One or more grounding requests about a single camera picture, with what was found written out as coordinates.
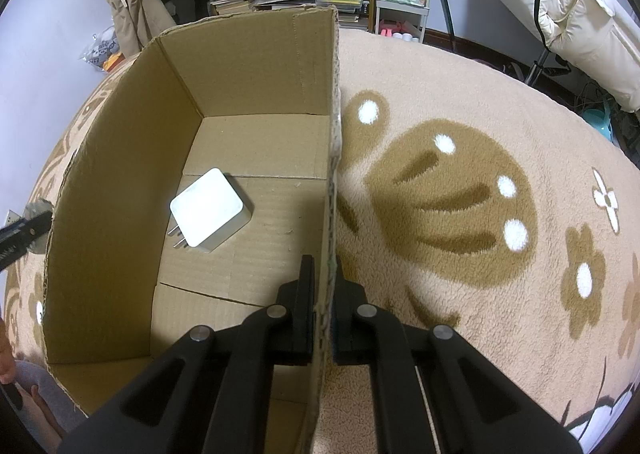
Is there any beige hanging coat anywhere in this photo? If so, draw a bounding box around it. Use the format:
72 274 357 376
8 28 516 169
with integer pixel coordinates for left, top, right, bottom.
106 0 176 57

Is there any brown cardboard box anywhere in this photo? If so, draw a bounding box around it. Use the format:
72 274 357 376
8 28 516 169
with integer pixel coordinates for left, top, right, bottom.
41 7 341 453

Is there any wall power outlet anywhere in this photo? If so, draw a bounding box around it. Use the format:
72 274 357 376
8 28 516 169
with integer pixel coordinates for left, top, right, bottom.
4 210 22 226

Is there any white power adapter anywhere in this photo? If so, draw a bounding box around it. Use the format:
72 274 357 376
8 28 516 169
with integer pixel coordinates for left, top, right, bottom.
167 168 252 252

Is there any cream puffy jacket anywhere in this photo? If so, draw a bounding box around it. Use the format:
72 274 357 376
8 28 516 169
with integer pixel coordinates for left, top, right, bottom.
500 0 639 112

